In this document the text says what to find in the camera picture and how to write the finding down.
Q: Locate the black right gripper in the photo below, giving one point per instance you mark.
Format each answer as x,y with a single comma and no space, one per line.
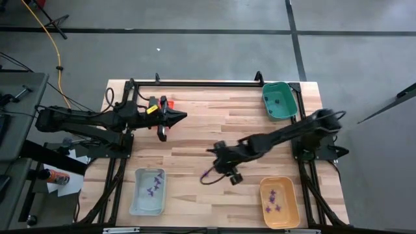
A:
227,159

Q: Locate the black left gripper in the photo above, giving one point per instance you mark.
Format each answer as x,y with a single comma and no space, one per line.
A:
154,118

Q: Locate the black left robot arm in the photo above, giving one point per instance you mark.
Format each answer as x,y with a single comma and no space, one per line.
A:
81,120

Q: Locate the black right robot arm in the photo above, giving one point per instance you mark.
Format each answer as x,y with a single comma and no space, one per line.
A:
286,133

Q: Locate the yellow tape tag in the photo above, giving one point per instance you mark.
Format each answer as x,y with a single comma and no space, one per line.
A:
152,109

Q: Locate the teal plastic bin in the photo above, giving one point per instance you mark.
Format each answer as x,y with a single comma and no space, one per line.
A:
286,104

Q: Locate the yellow plastic bin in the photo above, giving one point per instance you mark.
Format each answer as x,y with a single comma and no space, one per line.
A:
286,221

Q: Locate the pale grey plastic bin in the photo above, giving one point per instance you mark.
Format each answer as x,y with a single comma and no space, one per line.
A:
143,204

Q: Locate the white paper sheets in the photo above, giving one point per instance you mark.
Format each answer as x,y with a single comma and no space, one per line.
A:
73,185

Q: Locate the black metal beam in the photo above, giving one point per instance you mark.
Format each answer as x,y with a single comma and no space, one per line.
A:
52,157

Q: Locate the orange and black can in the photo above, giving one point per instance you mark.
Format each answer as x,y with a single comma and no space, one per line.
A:
58,177

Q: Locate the black clamp tool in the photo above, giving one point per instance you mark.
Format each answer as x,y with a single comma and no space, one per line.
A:
24,91

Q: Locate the black tripod stand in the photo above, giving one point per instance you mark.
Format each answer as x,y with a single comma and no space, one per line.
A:
53,23

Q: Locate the grey side table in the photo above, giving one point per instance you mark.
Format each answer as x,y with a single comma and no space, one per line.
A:
22,139

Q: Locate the black caster wheel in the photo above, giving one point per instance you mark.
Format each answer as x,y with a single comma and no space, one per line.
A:
31,220

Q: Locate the black slanted pole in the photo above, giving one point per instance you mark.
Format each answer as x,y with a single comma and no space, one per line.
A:
408,92

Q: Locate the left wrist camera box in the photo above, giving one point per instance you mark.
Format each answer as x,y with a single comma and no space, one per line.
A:
152,100

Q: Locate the black table edge bracket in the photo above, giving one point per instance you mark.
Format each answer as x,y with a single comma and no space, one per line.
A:
259,77
157,78

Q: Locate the silver metal bracket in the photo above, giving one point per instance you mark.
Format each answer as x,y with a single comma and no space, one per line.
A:
302,231
120,230

